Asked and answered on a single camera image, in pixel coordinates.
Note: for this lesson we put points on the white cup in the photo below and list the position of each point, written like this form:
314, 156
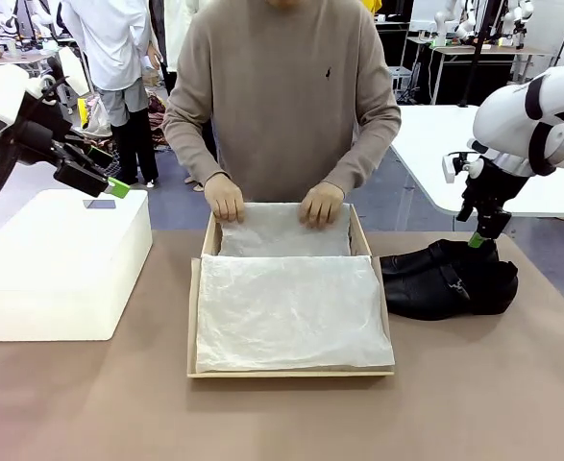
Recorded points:
11, 48

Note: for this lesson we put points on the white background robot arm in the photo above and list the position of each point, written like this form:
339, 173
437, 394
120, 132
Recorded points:
519, 21
442, 24

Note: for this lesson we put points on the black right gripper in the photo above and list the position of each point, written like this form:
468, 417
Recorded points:
495, 187

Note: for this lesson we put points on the white foam box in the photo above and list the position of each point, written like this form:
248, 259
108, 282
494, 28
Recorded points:
56, 269

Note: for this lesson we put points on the cardboard shoe box with lid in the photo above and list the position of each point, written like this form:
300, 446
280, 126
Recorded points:
192, 317

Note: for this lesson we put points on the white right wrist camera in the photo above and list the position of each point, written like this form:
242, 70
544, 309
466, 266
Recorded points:
452, 168

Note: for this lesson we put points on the person's right hand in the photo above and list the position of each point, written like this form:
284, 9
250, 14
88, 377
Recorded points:
225, 197

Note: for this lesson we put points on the cluttered grey background table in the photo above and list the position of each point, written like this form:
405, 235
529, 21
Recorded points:
17, 60

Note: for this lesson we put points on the black leather shoe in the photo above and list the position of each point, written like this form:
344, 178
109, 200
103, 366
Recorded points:
421, 259
435, 298

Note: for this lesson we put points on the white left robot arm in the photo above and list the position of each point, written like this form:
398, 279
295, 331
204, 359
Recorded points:
3, 96

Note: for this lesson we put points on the person's right forearm beige sleeve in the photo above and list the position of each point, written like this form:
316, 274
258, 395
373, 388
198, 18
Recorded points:
190, 144

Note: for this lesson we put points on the white plastic bag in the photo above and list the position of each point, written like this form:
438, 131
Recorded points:
98, 117

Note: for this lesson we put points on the colourful patterned cloth pile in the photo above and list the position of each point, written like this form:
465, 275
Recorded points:
159, 120

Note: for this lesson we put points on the person in beige sweater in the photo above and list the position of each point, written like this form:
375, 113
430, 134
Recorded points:
281, 96

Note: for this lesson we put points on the brown-topped background table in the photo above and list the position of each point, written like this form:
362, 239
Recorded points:
502, 51

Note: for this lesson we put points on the person in white shirt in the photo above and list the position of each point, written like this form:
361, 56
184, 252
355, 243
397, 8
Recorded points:
108, 43

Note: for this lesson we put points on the person's left forearm beige sleeve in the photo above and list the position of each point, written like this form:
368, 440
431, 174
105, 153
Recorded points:
368, 149

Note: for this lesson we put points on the white tissue paper sheet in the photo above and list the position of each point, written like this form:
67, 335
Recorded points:
281, 235
291, 317

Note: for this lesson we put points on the small dark grey card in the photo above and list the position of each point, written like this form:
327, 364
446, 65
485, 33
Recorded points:
100, 204

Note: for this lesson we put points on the white drawer cart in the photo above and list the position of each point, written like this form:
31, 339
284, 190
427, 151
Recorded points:
400, 81

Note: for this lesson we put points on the person's left hand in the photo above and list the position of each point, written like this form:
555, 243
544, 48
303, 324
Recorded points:
322, 206

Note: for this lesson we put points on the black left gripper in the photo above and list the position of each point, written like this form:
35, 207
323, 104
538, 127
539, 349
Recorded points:
77, 168

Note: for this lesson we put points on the black stand pole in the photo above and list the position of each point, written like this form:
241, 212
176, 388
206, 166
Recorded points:
476, 72

